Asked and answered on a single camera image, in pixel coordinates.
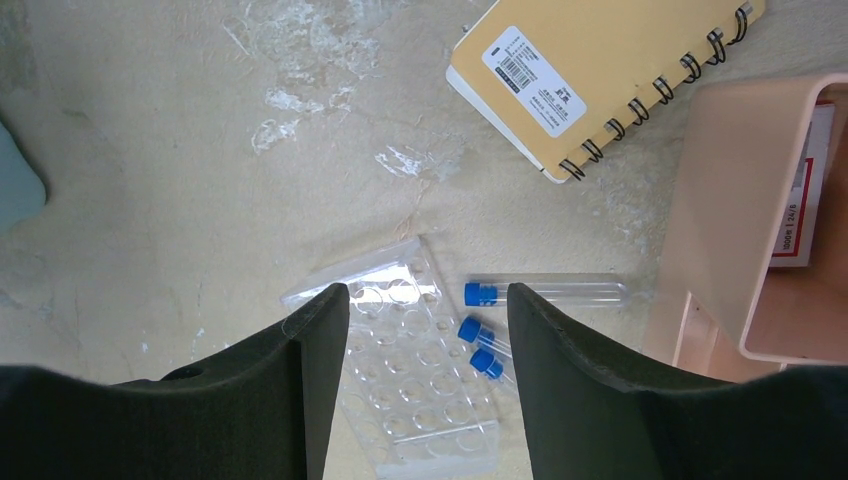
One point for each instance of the clear plastic tube rack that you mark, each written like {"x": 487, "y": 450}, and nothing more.
{"x": 417, "y": 407}

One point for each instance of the red white small box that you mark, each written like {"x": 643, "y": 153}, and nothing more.
{"x": 793, "y": 245}

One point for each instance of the blue capped pipette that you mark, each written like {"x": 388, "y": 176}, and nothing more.
{"x": 475, "y": 332}
{"x": 494, "y": 369}
{"x": 560, "y": 289}

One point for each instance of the yellow spiral notebook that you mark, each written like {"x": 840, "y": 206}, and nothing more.
{"x": 562, "y": 79}

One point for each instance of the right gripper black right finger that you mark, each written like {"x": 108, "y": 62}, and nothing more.
{"x": 596, "y": 409}

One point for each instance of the teal plastic bin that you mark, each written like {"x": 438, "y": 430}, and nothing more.
{"x": 23, "y": 194}

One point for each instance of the orange plastic file organizer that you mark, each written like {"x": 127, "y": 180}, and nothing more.
{"x": 719, "y": 309}

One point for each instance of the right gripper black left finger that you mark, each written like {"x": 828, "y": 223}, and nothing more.
{"x": 259, "y": 409}

